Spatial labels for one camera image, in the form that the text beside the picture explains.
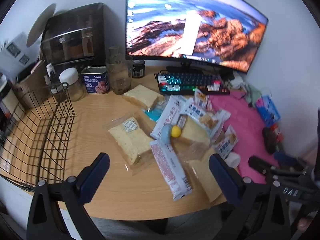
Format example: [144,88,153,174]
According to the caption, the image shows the packaged bread slice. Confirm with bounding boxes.
[122,84,165,113]
[175,115,213,150]
[186,147,225,203]

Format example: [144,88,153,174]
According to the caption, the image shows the white bottle cap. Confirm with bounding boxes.
[225,152,241,168]

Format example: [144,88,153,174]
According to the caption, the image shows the dark cosmetics organizer cabinet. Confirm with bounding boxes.
[40,2,113,67]

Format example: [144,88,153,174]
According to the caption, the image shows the backlit mechanical keyboard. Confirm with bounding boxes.
[154,71,232,96]

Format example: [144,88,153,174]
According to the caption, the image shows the pink desk mat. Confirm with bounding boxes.
[207,90,283,175]

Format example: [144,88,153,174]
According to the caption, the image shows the light blue round object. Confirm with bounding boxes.
[160,125,173,145]

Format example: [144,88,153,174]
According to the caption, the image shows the brown woven storage basket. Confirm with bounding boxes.
[12,60,50,109]

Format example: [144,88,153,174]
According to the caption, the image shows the large cracker snack packet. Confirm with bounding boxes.
[179,99,232,143]

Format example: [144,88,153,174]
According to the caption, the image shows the red small box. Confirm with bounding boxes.
[271,124,284,143]

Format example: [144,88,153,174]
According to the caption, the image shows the blue luncheon meat can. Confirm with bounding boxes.
[80,66,111,96]

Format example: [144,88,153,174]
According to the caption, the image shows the blue plastic packet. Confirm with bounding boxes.
[255,94,282,128]

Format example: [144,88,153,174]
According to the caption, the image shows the green cloth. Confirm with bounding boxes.
[244,82,263,105]

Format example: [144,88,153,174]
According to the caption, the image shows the person's grey trousers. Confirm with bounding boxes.
[92,215,225,240]

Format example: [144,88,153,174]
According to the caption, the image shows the long white snack packet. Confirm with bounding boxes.
[152,95,185,140]

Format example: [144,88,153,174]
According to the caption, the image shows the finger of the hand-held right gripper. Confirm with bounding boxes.
[248,156,308,179]
[273,152,304,167]

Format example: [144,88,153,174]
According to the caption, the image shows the bread packet with desiccant sachet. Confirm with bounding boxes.
[108,116,157,173]

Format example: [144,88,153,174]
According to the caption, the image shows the glass jar with white lid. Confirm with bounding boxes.
[59,67,85,102]

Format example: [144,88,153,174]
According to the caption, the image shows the tall drinking glass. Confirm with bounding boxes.
[105,55,133,95]

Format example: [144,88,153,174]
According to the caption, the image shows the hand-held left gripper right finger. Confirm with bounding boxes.
[209,153,293,240]

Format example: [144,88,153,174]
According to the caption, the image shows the curved computer monitor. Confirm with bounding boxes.
[126,0,270,75]

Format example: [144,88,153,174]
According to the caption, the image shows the long packet with red print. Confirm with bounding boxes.
[149,139,193,202]

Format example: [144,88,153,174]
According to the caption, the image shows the small black jar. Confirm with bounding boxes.
[132,60,145,78]

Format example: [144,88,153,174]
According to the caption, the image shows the black wire basket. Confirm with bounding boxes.
[0,82,75,193]

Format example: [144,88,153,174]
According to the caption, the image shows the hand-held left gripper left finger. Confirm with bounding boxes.
[26,152,110,240]

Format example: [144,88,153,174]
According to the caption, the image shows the round white mirror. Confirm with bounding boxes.
[26,3,57,47]

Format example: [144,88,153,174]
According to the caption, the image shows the small cracker snack packet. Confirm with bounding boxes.
[216,125,239,159]
[194,88,210,110]

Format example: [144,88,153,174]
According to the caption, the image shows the clear pump bottle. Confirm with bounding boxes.
[45,63,63,100]

